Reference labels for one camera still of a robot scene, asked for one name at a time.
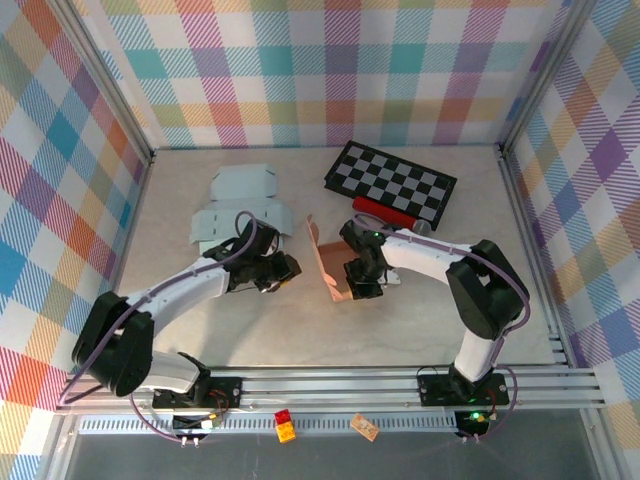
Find small brown printed tag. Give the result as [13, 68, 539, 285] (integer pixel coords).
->
[349, 412, 379, 442]

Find aluminium side rail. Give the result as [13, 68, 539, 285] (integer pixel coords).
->
[497, 144, 574, 370]

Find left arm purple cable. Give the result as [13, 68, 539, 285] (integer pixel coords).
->
[58, 210, 261, 446]

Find red flat box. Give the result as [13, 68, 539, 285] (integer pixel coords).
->
[352, 195, 432, 236]

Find slotted grey cable duct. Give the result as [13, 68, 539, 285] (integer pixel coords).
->
[78, 414, 464, 436]

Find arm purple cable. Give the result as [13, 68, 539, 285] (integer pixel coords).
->
[58, 210, 261, 446]
[352, 213, 531, 444]

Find black box with green light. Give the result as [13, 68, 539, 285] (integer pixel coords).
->
[454, 409, 491, 437]

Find black box with yellow connector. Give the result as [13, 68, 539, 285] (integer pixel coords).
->
[172, 413, 224, 435]

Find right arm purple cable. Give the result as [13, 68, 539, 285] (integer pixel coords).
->
[352, 213, 531, 444]

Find pink paper box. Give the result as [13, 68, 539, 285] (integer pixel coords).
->
[305, 214, 366, 305]

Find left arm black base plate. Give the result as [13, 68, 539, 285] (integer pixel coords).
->
[151, 375, 244, 409]

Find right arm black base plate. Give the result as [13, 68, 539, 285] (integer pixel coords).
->
[417, 372, 510, 407]

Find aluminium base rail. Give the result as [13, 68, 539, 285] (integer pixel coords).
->
[54, 365, 609, 415]

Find aluminium frame post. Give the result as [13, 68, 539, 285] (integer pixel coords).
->
[496, 0, 601, 156]
[47, 0, 157, 165]

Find light blue paper box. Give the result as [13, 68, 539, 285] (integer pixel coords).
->
[189, 166, 294, 254]

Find black and grey checkerboard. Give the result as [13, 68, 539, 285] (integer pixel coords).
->
[323, 140, 459, 231]

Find red and yellow toy brick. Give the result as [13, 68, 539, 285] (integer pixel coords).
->
[273, 408, 297, 444]

